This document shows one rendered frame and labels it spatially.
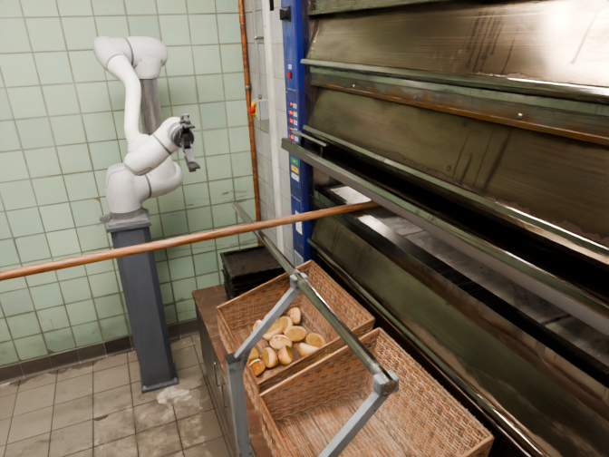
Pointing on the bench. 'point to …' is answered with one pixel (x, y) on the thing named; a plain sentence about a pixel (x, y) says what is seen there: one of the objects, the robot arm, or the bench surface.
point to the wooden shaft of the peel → (179, 241)
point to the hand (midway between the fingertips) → (192, 147)
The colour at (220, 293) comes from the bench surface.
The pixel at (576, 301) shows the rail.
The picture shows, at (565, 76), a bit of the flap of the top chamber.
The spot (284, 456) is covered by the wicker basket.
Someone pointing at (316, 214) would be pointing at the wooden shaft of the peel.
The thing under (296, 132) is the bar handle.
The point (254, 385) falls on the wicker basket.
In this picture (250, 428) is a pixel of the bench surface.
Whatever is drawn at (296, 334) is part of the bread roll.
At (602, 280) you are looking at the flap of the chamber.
